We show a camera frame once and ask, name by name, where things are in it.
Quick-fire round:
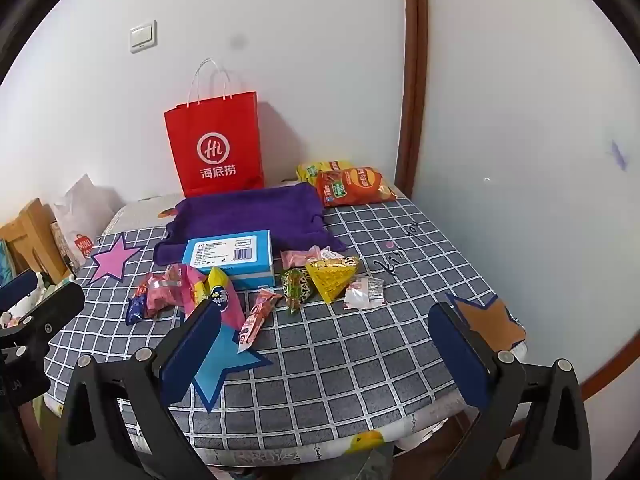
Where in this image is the blue snack packet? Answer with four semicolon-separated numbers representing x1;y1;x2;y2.
126;295;150;326

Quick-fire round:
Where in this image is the orange star sticker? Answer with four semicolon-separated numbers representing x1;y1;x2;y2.
445;292;527;353

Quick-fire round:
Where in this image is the pink clear snack packet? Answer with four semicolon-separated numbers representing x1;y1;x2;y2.
145;266;188;320

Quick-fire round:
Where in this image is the purple knitted cloth tray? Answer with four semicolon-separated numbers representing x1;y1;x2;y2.
152;182;348;266

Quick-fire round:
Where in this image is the brown wooden door frame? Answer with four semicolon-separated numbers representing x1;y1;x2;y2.
395;0;431;201

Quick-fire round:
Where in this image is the white plastic bag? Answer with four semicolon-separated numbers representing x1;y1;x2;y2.
52;174;126;241

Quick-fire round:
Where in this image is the pink stick snack packet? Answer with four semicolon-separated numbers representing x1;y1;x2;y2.
237;289;283;353

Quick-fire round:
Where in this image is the white pink pastry packet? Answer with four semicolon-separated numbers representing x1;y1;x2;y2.
342;275;387;311

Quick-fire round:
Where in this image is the orange chips bag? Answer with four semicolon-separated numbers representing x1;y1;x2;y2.
315;166;386;208

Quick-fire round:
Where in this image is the pink yellow snack bag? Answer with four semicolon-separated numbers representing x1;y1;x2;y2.
177;262;211;318

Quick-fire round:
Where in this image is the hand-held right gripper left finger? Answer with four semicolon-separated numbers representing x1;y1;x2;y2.
56;299;223;480

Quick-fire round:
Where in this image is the blue star sticker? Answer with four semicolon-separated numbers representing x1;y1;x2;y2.
180;310;275;413

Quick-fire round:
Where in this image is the small white pink packet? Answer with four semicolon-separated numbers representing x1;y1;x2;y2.
310;245;346;263

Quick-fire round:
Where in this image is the green snack packet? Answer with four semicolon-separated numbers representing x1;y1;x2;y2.
280;267;316;316

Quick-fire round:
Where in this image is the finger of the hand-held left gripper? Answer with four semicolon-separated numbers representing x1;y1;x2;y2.
0;269;42;313
0;281;86;346

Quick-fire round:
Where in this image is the white light switch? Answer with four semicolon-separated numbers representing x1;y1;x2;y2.
129;20;158;54

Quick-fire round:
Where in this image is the pink star sticker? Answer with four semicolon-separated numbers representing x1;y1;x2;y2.
87;232;148;286

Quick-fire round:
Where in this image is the blue cardboard box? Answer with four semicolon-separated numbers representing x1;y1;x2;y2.
181;230;277;292

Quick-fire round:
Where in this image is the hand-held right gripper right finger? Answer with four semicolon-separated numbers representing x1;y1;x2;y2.
427;301;592;480

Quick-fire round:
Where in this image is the yellow purple popcorn bag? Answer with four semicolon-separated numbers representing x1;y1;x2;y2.
202;266;246;331

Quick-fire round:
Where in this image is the wooden chair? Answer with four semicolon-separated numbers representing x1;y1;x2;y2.
0;197;73;286

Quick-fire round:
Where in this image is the colourful cloth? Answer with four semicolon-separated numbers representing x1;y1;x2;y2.
0;239;16;286

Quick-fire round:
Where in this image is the yellow triangular snack packet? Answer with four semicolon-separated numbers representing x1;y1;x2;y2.
305;255;361;305

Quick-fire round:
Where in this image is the yellow chips bag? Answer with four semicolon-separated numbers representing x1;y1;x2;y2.
296;160;353;186

